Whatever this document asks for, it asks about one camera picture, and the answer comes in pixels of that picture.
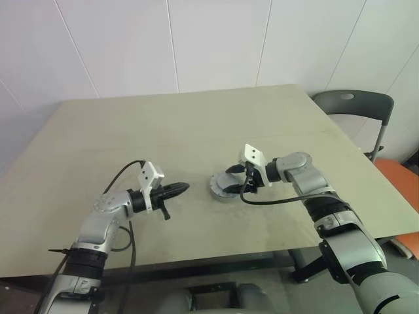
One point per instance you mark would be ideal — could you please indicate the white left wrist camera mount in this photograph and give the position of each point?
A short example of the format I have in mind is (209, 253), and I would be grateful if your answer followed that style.
(147, 175)

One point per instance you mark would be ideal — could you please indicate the black frame under table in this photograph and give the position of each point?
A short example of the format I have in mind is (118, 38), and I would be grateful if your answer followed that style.
(212, 296)

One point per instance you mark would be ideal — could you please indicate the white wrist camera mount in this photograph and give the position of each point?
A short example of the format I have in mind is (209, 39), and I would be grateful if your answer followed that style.
(147, 175)
(254, 153)

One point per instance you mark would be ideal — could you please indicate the black table leg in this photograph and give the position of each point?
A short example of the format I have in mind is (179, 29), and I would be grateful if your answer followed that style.
(306, 266)

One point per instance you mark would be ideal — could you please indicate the silver motor lid circuit board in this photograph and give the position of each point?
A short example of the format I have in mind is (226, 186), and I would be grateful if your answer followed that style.
(224, 180)

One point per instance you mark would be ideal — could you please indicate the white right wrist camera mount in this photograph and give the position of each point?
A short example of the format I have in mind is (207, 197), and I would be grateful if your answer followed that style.
(254, 153)

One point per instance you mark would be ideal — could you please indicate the grey plastic chair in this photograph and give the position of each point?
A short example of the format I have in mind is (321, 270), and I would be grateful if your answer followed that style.
(366, 103)

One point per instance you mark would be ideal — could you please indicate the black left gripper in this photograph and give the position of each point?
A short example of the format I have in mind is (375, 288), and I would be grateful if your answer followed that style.
(158, 198)

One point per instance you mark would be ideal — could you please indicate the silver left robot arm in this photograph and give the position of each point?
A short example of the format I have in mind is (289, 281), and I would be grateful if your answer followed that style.
(95, 229)

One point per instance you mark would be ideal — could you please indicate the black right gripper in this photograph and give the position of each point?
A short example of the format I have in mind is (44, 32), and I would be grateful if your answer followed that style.
(254, 181)

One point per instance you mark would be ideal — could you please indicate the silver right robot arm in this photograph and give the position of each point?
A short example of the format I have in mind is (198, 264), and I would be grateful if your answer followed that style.
(353, 242)

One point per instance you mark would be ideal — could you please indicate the orange chair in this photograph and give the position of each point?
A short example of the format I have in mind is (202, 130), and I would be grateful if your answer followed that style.
(396, 176)

